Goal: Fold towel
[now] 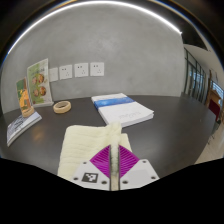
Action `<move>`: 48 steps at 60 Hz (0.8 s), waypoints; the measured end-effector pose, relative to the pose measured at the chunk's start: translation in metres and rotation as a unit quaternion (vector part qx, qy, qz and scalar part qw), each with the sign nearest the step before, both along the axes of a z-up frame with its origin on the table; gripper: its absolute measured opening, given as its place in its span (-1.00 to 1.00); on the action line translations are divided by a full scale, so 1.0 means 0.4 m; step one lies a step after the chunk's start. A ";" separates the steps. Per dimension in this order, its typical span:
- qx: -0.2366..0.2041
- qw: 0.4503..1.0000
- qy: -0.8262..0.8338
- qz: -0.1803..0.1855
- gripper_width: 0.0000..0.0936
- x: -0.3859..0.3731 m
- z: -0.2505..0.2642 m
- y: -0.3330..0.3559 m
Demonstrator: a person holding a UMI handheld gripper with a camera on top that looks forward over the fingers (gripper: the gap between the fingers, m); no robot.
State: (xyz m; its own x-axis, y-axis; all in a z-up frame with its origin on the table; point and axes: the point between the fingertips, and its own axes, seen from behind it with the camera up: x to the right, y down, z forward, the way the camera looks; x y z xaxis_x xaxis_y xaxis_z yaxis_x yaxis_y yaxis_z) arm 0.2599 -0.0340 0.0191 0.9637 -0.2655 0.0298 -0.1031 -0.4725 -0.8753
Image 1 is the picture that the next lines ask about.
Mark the white wall socket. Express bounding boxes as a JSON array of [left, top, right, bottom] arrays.
[[48, 67, 59, 83], [73, 62, 90, 79], [89, 61, 105, 78], [58, 64, 73, 81]]

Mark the black-framed glass partition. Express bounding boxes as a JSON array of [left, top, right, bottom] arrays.
[[183, 46, 209, 105]]

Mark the cream ribbed towel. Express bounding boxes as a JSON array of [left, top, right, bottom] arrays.
[[57, 121, 133, 192]]

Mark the grey striped magazine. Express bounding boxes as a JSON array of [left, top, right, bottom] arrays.
[[6, 110, 43, 148]]

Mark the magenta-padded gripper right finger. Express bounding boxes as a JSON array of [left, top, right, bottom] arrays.
[[117, 144, 161, 192]]

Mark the curved white light strip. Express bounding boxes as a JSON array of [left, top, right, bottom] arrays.
[[6, 0, 184, 58]]

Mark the beige tape roll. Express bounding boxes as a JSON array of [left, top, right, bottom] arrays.
[[52, 100, 72, 115]]

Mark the white and blue book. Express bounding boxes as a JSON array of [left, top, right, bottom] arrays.
[[90, 92, 155, 128]]

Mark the orange acrylic sign stand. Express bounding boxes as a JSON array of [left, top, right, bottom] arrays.
[[15, 77, 36, 118]]

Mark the green poster sign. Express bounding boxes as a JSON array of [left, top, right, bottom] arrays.
[[26, 58, 55, 108]]

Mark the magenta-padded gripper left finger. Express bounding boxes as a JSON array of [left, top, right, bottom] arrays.
[[70, 144, 112, 192]]

